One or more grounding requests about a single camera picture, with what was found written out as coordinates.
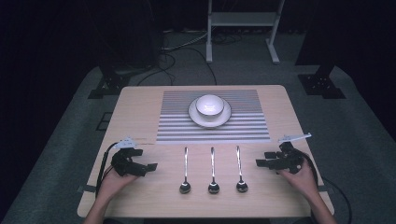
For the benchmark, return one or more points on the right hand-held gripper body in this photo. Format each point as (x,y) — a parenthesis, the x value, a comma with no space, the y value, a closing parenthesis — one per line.
(289,160)

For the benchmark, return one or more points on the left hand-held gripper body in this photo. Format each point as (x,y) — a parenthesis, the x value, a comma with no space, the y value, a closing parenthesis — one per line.
(124,165)

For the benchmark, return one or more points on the person's left hand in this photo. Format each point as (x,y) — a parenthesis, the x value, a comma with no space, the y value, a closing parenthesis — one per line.
(115,185)

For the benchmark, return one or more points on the person's right hand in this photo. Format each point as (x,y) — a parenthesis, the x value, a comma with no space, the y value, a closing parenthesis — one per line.
(300,182)

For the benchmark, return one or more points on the metal spoon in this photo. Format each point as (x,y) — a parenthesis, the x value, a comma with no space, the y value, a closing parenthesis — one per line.
(213,174)
(239,169)
(185,174)

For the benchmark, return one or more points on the striped grey placemat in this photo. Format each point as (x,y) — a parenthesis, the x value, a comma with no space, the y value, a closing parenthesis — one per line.
(174,130)

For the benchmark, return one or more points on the grey tape strip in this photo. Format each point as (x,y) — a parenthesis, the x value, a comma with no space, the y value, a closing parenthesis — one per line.
(87,188)
(323,188)

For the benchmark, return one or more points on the white plate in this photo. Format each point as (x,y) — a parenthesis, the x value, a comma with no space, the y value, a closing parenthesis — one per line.
(199,119)

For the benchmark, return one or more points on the black stand base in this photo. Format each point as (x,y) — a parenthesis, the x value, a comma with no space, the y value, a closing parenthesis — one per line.
(322,84)
(109,85)

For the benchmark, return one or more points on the white bowl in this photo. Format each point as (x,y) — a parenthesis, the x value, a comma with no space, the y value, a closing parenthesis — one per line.
(209,105)

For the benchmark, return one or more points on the white metal stand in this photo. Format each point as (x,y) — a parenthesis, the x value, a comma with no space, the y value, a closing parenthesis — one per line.
(239,18)

